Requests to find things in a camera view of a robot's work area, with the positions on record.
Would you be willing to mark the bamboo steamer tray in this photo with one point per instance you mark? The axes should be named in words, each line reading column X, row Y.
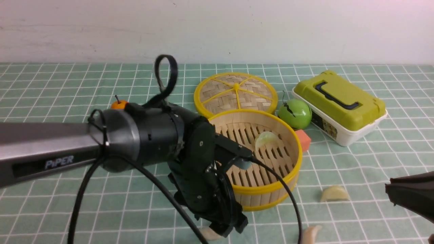
column 254, row 187

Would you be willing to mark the green checkered tablecloth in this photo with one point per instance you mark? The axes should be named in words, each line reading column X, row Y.
column 127, row 208

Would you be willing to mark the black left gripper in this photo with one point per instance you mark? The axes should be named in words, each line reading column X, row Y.
column 200, row 175

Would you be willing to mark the orange cube block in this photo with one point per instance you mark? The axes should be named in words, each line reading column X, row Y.
column 304, row 139

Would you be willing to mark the green apple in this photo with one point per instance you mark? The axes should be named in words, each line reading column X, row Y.
column 295, row 113

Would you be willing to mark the green lidded white box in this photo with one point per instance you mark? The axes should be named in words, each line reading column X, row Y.
column 342, row 110

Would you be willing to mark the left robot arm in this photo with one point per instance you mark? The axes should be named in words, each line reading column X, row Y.
column 119, row 140

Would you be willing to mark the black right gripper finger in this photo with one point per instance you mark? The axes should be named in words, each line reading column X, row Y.
column 415, row 193

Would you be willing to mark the white dumpling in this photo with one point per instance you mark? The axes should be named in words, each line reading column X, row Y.
column 209, row 234
column 309, row 235

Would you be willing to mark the pale green dumpling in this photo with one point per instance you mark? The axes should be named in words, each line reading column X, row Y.
column 265, row 138

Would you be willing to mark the pale yellow dumpling right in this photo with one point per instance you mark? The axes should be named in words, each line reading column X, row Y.
column 334, row 193

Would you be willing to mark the bamboo steamer lid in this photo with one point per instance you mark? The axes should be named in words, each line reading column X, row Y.
column 230, row 91

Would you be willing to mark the orange red pear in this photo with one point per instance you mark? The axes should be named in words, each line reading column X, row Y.
column 119, row 103

